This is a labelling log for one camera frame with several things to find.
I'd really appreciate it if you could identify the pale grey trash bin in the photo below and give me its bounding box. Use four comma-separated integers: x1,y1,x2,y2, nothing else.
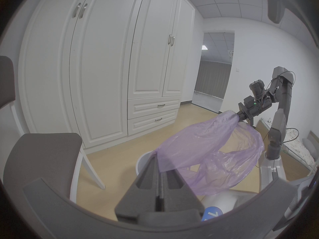
135,150,160,177

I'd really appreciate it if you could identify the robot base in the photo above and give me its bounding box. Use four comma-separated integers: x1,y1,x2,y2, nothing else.
199,155,317,231

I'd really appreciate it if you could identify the purple plastic bag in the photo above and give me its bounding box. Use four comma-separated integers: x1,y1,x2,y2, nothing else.
157,110,265,196

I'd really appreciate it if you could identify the white chair with grey seat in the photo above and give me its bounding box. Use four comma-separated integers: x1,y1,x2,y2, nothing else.
0,56,106,203

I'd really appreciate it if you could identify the bed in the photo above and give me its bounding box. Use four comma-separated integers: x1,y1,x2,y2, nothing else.
254,118,319,176

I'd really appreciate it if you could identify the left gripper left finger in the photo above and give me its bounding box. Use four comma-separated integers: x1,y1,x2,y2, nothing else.
115,154,160,221

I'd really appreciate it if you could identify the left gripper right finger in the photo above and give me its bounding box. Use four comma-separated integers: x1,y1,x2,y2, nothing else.
159,169,205,221

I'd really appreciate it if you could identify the white wardrobe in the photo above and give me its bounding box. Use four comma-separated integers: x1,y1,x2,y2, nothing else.
18,0,196,156

